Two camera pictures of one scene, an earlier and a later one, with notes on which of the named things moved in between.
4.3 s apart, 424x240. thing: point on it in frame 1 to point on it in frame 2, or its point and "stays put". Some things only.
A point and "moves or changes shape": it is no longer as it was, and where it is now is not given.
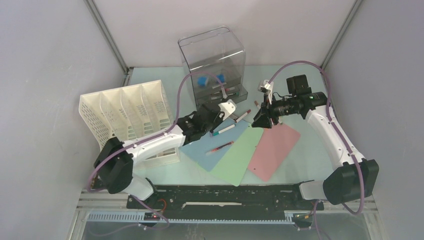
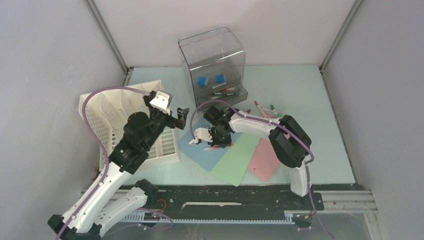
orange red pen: (219, 147) moves or changes shape
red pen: (227, 89) stays put
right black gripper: (261, 119) to (227, 142)
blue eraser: (201, 81) stays put
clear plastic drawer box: (216, 52) stays put
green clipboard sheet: (231, 164) stays put
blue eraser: (221, 77) stays put
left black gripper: (219, 118) to (173, 122)
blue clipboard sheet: (207, 151) stays put
